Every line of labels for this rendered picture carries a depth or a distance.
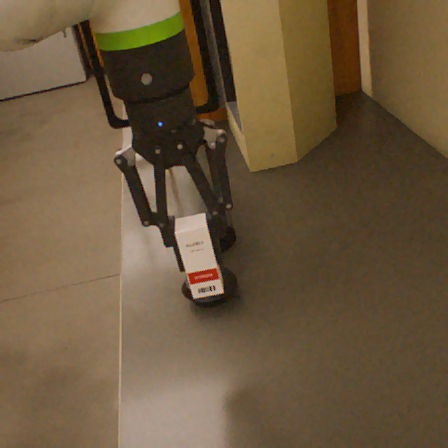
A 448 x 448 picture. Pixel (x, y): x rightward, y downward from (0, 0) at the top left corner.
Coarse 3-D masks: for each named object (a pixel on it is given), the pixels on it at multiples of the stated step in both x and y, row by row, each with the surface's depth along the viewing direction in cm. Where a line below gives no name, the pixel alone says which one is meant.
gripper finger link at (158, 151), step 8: (160, 144) 64; (152, 152) 64; (160, 152) 64; (160, 160) 65; (160, 168) 65; (160, 176) 66; (160, 184) 67; (160, 192) 67; (160, 200) 68; (160, 208) 69; (160, 216) 69; (160, 224) 70
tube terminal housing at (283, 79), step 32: (224, 0) 110; (256, 0) 111; (288, 0) 115; (320, 0) 125; (256, 32) 114; (288, 32) 117; (320, 32) 127; (256, 64) 118; (288, 64) 119; (320, 64) 130; (224, 96) 150; (256, 96) 121; (288, 96) 122; (320, 96) 133; (256, 128) 125; (288, 128) 126; (320, 128) 136; (256, 160) 129; (288, 160) 130
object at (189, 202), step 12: (204, 120) 99; (204, 144) 93; (204, 156) 94; (180, 168) 95; (204, 168) 95; (216, 168) 97; (180, 180) 96; (192, 180) 96; (216, 180) 98; (180, 192) 98; (192, 192) 97; (216, 192) 99; (180, 204) 100; (192, 204) 98; (204, 204) 98; (180, 216) 102; (228, 216) 103; (228, 228) 104
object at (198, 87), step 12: (180, 0) 139; (192, 24) 142; (192, 36) 143; (96, 48) 144; (192, 48) 145; (192, 60) 146; (108, 84) 149; (192, 84) 150; (204, 84) 150; (192, 96) 151; (204, 96) 151; (120, 108) 153
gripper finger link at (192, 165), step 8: (176, 144) 64; (184, 144) 64; (184, 152) 64; (184, 160) 65; (192, 160) 65; (192, 168) 65; (200, 168) 68; (192, 176) 67; (200, 176) 67; (200, 184) 67; (208, 184) 69; (200, 192) 68; (208, 192) 68; (208, 200) 68; (216, 200) 70; (208, 208) 69; (216, 208) 69; (216, 216) 69
